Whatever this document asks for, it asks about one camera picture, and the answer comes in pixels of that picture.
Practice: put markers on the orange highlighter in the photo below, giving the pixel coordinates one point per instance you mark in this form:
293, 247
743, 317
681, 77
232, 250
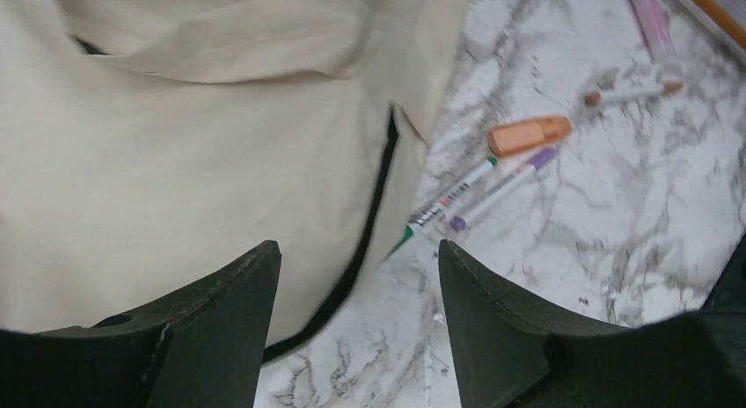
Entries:
509, 139

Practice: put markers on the wooden shelf rack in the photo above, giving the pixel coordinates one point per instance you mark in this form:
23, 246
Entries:
724, 18

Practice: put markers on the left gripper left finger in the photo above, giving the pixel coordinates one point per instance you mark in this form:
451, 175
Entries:
199, 346

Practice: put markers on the green capped marker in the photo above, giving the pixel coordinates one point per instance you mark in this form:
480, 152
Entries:
444, 200

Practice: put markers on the purple capped marker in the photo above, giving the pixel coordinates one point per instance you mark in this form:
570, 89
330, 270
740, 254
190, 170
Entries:
472, 214

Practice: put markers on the brown white marker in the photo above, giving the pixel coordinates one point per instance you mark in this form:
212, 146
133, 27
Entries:
615, 97

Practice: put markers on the cream canvas backpack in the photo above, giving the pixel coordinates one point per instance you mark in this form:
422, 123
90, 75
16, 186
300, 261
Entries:
148, 143

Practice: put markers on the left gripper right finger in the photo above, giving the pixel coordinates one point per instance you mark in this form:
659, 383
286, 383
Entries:
512, 348

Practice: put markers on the pink highlighter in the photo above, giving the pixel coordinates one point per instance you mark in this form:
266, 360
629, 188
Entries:
653, 27

